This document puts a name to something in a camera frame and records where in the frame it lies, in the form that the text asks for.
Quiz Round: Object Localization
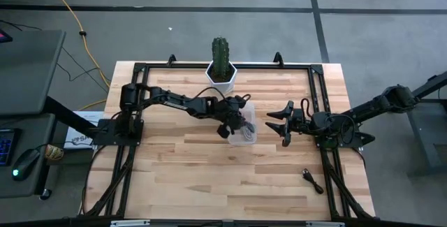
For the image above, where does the black computer mouse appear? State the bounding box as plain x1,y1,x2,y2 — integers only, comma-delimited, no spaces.
11,148,41,182

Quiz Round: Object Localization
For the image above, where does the green cactus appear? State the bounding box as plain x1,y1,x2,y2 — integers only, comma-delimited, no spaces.
211,36,231,82

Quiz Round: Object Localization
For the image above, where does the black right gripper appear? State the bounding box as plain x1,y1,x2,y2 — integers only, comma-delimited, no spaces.
265,100,312,148

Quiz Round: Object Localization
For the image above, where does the yellow floor cable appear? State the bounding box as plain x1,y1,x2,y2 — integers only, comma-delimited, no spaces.
39,0,111,111

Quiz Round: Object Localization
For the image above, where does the black USB-C cable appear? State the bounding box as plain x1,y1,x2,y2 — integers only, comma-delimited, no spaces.
301,168,325,196

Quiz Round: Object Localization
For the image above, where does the black aluminium table frame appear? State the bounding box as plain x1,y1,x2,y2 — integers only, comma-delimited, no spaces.
78,51,376,221

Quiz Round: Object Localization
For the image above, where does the white USB-C cable red strap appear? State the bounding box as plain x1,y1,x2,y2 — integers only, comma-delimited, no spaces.
242,122,256,141

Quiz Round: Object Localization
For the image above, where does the dark metal side stand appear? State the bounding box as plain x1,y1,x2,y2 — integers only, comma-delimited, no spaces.
404,71,447,178

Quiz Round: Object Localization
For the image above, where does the small device pink screen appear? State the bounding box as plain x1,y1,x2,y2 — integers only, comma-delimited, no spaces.
0,29,14,44

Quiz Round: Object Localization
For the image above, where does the white hexagonal plant pot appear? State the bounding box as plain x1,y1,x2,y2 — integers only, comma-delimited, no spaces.
205,61,238,95

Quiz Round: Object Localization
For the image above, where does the thin black floor cable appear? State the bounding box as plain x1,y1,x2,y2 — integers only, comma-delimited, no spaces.
0,19,110,94

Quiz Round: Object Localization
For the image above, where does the clear plastic container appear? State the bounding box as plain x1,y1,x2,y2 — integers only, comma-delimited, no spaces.
226,100,258,147

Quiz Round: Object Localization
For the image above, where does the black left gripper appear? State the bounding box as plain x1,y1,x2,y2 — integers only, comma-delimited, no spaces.
216,94,255,140

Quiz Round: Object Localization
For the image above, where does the backlit keyboard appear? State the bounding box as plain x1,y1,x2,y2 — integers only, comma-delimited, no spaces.
0,129,19,167

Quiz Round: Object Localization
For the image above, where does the white printed paper sheet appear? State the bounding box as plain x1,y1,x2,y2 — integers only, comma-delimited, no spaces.
64,110,105,150

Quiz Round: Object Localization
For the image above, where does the grey desk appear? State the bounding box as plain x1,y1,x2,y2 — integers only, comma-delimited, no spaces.
0,29,105,200

